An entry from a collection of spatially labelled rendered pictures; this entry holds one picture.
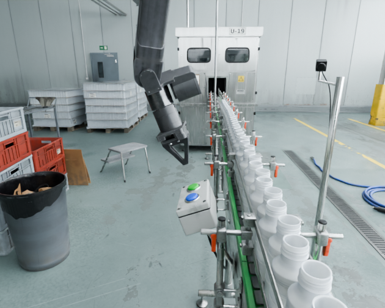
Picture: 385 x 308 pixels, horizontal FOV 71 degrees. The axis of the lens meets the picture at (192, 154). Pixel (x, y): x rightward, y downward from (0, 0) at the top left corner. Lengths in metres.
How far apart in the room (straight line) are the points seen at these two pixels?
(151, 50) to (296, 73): 10.21
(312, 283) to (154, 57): 0.47
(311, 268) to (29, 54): 12.12
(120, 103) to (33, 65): 6.08
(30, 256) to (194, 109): 3.40
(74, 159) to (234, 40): 3.06
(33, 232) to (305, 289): 2.00
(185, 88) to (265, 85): 9.86
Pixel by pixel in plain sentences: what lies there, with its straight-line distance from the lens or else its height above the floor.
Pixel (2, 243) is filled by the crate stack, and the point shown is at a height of 0.12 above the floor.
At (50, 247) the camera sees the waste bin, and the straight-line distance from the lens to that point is 2.31.
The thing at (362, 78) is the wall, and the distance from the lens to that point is 11.60.
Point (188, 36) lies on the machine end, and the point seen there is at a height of 1.96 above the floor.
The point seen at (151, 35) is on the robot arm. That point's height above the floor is 1.47.
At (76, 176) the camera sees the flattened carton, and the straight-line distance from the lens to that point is 3.75.
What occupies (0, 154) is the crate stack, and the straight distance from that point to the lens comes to 2.57.
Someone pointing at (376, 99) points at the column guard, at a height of 0.69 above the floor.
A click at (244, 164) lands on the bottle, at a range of 0.86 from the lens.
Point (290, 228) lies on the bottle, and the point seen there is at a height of 1.16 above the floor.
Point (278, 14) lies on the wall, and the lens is 10.67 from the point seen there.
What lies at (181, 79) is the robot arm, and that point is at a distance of 0.63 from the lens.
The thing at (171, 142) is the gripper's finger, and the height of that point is 1.24.
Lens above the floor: 1.40
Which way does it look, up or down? 17 degrees down
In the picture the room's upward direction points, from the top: straight up
